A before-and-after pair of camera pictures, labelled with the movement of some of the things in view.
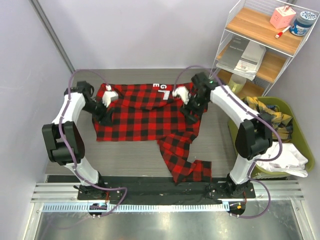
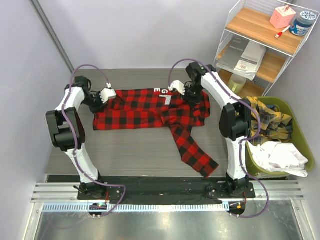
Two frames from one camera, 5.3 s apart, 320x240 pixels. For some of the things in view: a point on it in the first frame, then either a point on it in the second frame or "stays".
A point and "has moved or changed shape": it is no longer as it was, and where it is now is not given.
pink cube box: [282, 17] stays
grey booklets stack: [241, 55] stays
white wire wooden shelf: [259, 43] stays
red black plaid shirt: [152, 112] has moved or changed shape
